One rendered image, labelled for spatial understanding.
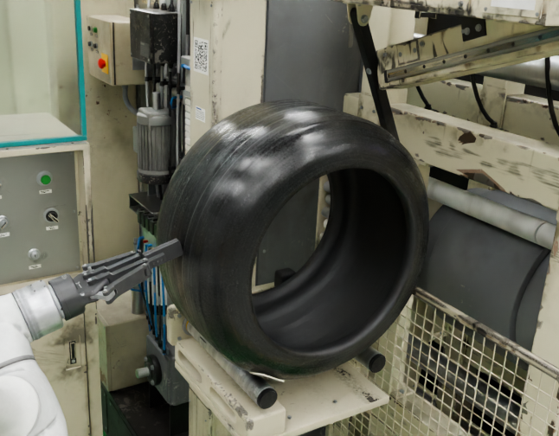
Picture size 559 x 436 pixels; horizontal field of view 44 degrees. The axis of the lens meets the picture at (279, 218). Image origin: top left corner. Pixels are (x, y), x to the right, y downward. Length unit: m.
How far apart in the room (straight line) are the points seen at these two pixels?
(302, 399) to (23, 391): 0.68
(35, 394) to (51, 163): 0.83
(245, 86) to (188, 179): 0.33
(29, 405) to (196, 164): 0.52
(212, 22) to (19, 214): 0.70
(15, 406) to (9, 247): 0.83
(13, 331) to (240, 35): 0.77
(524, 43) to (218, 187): 0.62
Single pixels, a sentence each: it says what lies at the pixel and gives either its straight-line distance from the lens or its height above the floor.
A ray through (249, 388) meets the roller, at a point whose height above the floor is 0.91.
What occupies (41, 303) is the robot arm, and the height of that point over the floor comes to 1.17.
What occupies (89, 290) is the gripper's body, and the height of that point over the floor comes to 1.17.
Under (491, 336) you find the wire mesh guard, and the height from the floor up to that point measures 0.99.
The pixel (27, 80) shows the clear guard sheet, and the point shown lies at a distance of 1.76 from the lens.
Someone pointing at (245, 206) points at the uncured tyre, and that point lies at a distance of 1.21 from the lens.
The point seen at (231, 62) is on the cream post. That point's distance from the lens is 1.55.
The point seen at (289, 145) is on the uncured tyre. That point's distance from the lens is 1.24.
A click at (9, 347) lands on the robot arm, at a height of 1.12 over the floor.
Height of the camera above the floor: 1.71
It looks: 20 degrees down
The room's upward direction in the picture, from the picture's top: 3 degrees clockwise
